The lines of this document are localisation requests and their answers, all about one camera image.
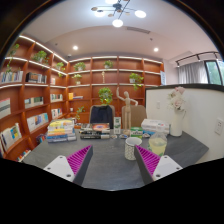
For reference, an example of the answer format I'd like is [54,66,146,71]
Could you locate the ceiling air vent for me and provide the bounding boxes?
[125,26,152,35]

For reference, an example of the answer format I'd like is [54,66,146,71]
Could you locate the dark book stack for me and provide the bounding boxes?
[79,122,112,140]

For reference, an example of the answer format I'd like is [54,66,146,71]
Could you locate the yellow juice bottle white cap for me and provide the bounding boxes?
[148,126,168,158]

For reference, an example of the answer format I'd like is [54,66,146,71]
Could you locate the pink white flower bouquet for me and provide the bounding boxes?
[166,86,187,113]

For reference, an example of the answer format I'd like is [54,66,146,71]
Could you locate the branched ceiling lamp round bulbs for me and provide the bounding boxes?
[90,0,148,28]

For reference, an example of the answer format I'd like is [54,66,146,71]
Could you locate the white grey patterned cup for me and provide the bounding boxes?
[124,136,143,161]

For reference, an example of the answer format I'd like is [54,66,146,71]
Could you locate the green white tall carton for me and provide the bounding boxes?
[113,116,122,135]

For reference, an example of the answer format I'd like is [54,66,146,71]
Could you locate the black ceiling track rail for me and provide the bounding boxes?
[175,50,221,67]

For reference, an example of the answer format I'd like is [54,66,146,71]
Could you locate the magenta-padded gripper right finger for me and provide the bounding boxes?
[133,144,184,186]

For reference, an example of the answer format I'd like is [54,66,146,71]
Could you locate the tan upholstered chair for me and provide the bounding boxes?
[120,104,148,128]

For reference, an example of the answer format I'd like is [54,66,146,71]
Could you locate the grey sheer curtain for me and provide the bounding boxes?
[178,61,209,85]

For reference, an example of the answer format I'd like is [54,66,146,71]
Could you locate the green white box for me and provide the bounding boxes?
[129,126,144,139]

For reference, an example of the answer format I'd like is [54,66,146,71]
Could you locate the wooden wall shelf unit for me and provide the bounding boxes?
[0,34,166,163]

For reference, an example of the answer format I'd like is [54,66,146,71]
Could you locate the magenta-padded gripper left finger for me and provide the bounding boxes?
[43,144,94,187]

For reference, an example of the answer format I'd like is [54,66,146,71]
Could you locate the colourful book stack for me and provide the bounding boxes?
[46,118,78,144]

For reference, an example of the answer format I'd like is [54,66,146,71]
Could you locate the chair with dark jacket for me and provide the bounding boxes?
[89,104,116,129]

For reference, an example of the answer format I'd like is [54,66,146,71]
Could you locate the white wall socket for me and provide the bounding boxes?
[214,118,224,136]

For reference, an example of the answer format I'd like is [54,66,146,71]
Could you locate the black framed window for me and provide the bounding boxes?
[204,59,224,86]

